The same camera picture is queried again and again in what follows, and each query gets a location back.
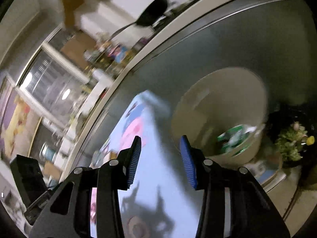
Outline grey kitchen cabinets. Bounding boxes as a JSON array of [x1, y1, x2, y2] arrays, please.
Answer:
[[62, 0, 317, 179]]

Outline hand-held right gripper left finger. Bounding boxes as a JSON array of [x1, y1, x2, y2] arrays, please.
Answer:
[[29, 136, 142, 238]]

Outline black bin with vegetable scraps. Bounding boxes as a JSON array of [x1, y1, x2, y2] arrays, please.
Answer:
[[266, 104, 317, 169]]

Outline barred kitchen window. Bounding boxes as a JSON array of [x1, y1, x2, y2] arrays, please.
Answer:
[[17, 42, 99, 129]]

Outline fruit wall poster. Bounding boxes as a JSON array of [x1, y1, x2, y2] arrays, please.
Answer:
[[0, 77, 42, 159]]

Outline black frying pan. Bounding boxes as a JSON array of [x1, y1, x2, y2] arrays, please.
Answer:
[[109, 0, 169, 40]]

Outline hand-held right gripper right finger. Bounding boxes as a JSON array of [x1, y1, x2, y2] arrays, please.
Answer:
[[180, 135, 290, 238]]

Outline cooking oil bottle blue label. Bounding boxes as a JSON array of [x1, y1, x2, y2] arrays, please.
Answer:
[[114, 43, 129, 62]]

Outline brown wooden wall cabinet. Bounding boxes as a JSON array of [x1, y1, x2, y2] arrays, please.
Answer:
[[62, 0, 82, 28]]

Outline beige plastic bin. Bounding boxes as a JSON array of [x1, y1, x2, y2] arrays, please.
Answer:
[[171, 67, 269, 164]]

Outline green packet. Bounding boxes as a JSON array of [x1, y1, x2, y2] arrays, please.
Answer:
[[217, 125, 258, 154]]

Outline light blue printed blanket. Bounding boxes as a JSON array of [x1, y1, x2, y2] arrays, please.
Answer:
[[89, 90, 206, 238]]

